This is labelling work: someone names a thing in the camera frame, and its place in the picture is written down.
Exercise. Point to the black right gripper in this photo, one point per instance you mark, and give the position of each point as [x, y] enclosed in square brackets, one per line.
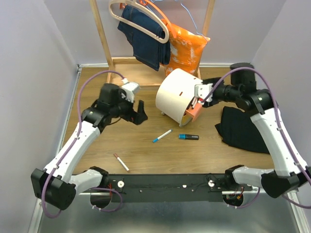
[213, 80]

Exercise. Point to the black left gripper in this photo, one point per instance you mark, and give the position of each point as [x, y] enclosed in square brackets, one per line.
[133, 116]

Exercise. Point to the white rounded drawer organizer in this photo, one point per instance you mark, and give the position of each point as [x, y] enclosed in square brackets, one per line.
[175, 95]

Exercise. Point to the white marker brown cap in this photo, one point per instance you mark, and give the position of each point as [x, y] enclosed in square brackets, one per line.
[122, 162]

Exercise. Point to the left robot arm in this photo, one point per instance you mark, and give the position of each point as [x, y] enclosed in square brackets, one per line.
[92, 122]

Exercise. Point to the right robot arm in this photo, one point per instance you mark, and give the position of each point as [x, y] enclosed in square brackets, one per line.
[290, 170]

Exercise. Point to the white marker light blue cap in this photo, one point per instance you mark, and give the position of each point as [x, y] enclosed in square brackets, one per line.
[163, 135]

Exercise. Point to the black cloth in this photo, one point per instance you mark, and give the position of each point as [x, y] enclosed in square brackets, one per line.
[237, 130]

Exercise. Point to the black highlighter blue cap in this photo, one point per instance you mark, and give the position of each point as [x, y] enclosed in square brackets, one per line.
[188, 137]

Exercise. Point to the orange white garment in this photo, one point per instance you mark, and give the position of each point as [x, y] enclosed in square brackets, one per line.
[186, 49]

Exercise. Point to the dark blue jeans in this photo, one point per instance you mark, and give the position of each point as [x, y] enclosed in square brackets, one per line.
[145, 49]

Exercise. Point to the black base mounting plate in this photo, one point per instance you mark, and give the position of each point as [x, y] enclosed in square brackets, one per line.
[180, 195]

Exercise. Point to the beige clothes hanger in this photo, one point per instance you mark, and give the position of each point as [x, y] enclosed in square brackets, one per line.
[141, 19]

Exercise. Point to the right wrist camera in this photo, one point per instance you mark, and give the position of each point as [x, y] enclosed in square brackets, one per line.
[201, 91]

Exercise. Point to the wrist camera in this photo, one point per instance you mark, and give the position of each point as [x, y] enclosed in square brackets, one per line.
[129, 89]
[201, 91]

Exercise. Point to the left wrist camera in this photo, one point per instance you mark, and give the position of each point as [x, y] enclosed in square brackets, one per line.
[129, 89]

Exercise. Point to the aluminium frame rail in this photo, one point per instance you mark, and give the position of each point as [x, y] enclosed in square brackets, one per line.
[96, 178]

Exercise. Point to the light blue wire hanger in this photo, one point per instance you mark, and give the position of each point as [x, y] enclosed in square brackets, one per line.
[191, 17]

